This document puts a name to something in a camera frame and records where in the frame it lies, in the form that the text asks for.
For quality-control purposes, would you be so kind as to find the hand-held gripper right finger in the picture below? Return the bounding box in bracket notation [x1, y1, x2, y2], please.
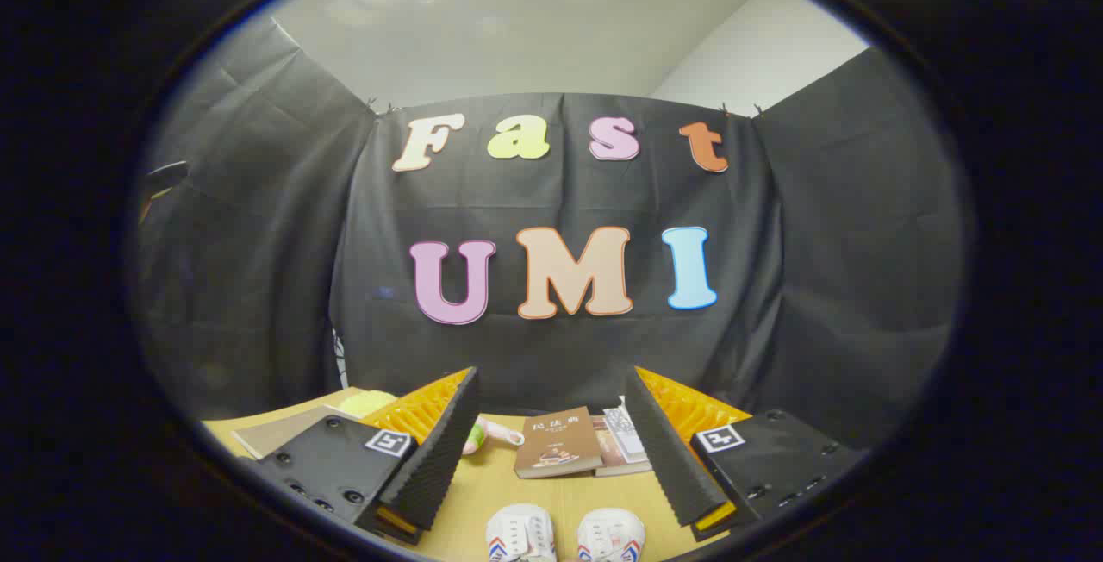
[623, 365, 867, 543]

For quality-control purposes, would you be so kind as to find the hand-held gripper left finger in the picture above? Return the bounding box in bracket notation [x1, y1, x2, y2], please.
[257, 365, 481, 546]

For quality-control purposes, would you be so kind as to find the white canvas shoe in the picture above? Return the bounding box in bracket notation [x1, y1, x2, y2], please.
[485, 503, 558, 562]
[576, 507, 646, 562]

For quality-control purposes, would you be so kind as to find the brown cardboard storage box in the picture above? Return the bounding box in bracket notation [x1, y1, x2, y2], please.
[231, 405, 363, 459]

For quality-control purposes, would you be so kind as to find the white book grey cover picture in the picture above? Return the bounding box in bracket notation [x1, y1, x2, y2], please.
[603, 405, 649, 464]

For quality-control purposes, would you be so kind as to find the thick brown book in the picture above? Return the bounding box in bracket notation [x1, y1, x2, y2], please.
[590, 415, 652, 478]

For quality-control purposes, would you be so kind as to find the green and pink plush toy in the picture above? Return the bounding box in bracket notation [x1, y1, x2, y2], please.
[463, 418, 525, 456]

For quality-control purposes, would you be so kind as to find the yellow plush toy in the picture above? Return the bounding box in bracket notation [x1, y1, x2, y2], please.
[339, 390, 399, 418]

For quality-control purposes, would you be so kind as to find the brown cover book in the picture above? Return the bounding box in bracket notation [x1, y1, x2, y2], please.
[514, 407, 604, 479]

